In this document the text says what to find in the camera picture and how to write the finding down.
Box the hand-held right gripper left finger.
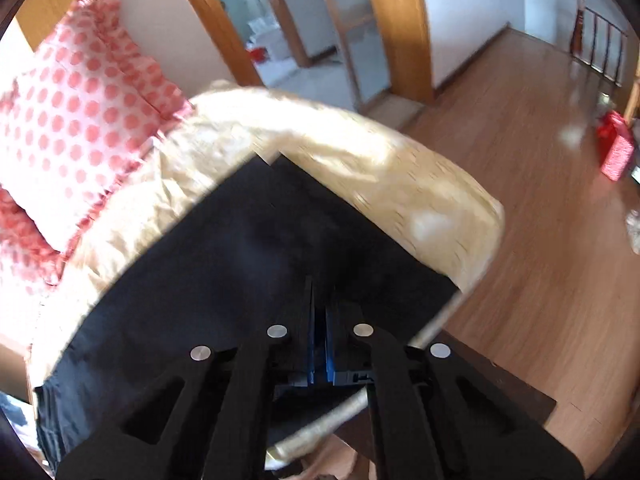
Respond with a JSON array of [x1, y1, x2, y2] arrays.
[[56, 275, 317, 480]]

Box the black pants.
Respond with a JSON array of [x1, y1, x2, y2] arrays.
[[34, 152, 458, 476]]

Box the glass sliding door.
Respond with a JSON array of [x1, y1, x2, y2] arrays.
[[312, 0, 393, 106]]

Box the wooden door frame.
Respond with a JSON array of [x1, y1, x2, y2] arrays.
[[167, 0, 436, 107]]

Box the wooden stair railing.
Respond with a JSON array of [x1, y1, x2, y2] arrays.
[[570, 0, 630, 86]]

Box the pink polka dot pillow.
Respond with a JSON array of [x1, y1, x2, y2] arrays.
[[0, 0, 193, 286]]

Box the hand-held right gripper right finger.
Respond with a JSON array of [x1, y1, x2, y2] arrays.
[[325, 301, 586, 480]]

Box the beige quilted bed cover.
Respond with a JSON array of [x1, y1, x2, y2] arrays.
[[25, 80, 506, 471]]

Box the wooden headboard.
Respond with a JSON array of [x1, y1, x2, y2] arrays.
[[15, 0, 83, 52]]

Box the red gift bag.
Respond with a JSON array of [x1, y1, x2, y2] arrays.
[[596, 111, 637, 182]]

